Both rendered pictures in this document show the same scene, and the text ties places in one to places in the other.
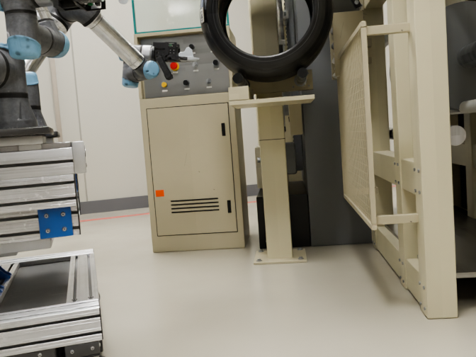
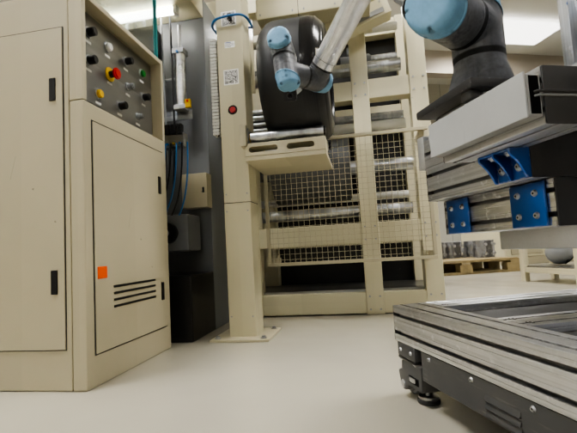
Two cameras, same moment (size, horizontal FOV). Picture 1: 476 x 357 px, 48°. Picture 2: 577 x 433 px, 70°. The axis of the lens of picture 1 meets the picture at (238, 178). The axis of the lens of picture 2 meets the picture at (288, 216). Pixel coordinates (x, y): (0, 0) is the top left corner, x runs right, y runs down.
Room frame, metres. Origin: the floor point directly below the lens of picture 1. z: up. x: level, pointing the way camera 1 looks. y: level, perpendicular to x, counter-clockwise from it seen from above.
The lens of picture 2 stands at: (2.38, 1.74, 0.39)
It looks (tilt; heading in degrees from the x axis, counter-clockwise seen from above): 5 degrees up; 275
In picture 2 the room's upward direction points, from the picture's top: 3 degrees counter-clockwise
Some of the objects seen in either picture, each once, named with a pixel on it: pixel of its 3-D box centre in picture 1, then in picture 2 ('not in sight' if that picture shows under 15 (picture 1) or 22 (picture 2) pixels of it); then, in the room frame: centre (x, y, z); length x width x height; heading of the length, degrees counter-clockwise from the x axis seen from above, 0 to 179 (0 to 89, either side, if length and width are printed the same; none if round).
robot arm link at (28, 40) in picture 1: (27, 36); not in sight; (1.36, 0.50, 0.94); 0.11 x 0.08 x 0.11; 170
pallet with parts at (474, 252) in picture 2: not in sight; (446, 257); (0.85, -3.51, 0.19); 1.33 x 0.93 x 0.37; 13
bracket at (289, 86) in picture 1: (272, 82); (255, 145); (2.67, -0.20, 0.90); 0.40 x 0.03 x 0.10; 84
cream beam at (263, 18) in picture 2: not in sight; (313, 10); (2.34, -0.47, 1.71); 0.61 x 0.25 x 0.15; 174
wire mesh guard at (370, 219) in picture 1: (352, 127); (345, 198); (2.24, -0.49, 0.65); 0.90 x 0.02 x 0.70; 174
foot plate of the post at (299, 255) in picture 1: (280, 255); (247, 333); (2.75, -0.19, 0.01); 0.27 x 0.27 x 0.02; 84
